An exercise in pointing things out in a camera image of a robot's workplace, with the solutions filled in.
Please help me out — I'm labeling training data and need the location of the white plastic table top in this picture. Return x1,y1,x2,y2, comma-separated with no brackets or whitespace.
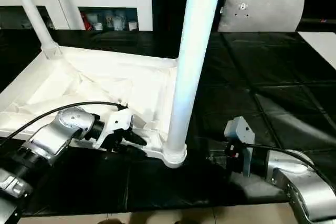
0,45,188,169

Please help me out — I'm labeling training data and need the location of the white plastic table leg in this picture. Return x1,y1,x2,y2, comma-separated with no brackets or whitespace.
6,0,62,61
166,0,226,156

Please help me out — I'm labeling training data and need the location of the dark robot leg part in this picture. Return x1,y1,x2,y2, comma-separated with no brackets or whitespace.
101,218,127,224

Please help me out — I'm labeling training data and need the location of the white plastic upturned table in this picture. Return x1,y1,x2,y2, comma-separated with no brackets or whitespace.
0,28,336,217

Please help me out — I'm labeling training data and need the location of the red bottle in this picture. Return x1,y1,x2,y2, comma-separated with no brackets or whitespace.
81,13,91,30

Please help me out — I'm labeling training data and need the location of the white board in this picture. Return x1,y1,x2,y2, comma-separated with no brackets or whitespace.
298,31,336,69

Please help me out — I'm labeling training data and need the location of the grey cushion with holes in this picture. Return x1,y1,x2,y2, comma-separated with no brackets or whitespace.
217,0,307,33

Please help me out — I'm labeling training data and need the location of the black screen with red light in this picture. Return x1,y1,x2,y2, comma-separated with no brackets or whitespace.
299,18,336,32

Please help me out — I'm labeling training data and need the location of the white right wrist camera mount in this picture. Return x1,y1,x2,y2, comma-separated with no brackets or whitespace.
224,115,256,177

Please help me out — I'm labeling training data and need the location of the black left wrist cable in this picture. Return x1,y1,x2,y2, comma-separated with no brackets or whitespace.
0,102,129,143

